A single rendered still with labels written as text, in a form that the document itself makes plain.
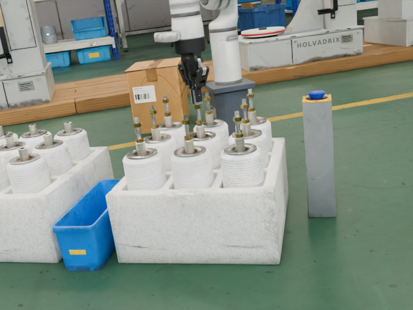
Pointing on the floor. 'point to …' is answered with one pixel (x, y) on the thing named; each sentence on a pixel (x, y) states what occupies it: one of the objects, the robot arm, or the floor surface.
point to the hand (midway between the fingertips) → (196, 96)
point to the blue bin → (87, 230)
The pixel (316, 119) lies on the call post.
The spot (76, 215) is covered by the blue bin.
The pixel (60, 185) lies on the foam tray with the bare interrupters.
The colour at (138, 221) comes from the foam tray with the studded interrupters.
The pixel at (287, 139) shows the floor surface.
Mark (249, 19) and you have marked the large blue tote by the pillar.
